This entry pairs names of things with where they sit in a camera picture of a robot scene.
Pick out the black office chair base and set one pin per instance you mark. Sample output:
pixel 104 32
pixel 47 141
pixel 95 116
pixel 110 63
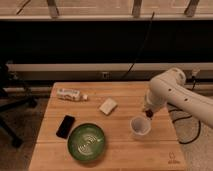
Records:
pixel 5 77

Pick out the black smartphone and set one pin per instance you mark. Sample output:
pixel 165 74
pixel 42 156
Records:
pixel 65 126

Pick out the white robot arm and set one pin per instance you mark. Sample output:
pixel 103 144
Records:
pixel 168 87

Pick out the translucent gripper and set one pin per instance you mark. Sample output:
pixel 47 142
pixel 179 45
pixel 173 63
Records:
pixel 145 109

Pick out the green glass bowl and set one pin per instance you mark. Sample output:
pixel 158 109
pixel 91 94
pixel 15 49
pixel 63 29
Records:
pixel 86 142

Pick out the white sponge block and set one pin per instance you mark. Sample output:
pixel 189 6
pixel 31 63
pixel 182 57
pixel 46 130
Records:
pixel 108 106

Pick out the white plastic bottle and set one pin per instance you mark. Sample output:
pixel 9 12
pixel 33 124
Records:
pixel 71 94

